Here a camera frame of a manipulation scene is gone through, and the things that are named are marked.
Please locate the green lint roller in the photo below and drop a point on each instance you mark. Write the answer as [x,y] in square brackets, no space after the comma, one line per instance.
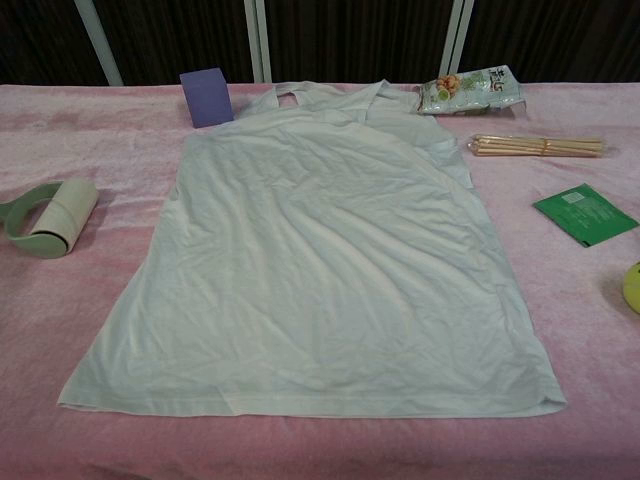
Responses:
[50,220]

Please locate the white frame post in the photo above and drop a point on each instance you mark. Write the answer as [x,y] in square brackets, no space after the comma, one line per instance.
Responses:
[457,40]
[102,45]
[259,40]

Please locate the white tank top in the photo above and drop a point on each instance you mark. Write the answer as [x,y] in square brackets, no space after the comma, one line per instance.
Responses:
[320,250]

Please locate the green sachet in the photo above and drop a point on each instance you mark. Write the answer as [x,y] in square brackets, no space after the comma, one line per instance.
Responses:
[585,215]

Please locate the black curtain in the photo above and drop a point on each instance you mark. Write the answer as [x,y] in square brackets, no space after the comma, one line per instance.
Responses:
[350,35]

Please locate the wooden stick bundle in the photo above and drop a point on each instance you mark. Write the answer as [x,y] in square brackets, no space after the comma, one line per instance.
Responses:
[540,146]

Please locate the yellow tennis ball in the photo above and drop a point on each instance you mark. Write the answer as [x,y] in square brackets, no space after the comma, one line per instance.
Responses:
[633,287]

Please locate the pale green snack bag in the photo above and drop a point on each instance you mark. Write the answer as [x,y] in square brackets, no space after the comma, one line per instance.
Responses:
[470,92]

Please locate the purple box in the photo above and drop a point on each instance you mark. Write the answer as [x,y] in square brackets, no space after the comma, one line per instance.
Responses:
[205,100]

